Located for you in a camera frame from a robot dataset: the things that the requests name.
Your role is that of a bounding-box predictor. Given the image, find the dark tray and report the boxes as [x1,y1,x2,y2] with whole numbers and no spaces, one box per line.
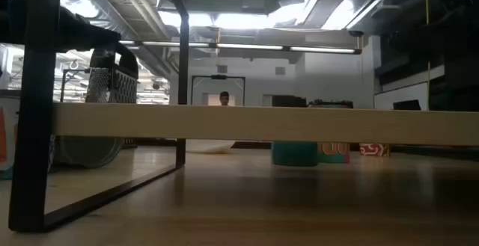
[308,99,354,109]

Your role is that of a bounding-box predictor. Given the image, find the black monitor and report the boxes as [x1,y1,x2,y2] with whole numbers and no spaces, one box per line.
[392,99,422,111]

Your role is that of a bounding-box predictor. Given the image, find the white translucent bowl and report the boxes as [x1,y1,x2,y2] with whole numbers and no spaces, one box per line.
[186,140,237,155]

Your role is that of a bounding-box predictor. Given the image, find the red white swirl pattern can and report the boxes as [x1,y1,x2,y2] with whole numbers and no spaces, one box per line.
[359,143,391,158]

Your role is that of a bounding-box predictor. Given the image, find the teal can with orange letters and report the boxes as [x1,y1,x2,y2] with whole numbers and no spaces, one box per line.
[317,141,351,164]

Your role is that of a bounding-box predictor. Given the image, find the metal box grater black handle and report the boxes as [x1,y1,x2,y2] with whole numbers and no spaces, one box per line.
[85,43,140,150]

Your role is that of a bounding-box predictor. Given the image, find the long tube light fixture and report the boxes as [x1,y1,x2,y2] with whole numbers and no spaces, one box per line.
[118,39,363,55]

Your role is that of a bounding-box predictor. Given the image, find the silver corrugated ventilation duct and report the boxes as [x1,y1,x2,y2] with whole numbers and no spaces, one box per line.
[61,0,150,43]

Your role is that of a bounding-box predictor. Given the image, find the dark box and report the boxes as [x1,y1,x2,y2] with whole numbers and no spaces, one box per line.
[271,95,308,108]

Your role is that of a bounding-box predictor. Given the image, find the yellow hanging cable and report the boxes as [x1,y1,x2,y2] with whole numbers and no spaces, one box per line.
[425,0,431,109]

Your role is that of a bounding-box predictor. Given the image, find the wooden shelf with black frame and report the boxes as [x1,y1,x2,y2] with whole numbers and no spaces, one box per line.
[7,0,479,234]

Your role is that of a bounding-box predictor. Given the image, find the plain teal can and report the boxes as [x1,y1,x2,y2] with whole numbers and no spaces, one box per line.
[271,141,320,167]

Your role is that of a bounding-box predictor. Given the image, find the white wall board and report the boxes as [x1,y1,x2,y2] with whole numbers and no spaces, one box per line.
[373,82,430,111]

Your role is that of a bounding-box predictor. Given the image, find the carrot print can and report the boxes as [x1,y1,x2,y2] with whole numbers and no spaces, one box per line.
[0,96,125,182]

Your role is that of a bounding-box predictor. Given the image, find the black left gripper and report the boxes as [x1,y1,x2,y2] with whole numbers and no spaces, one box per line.
[61,12,121,51]

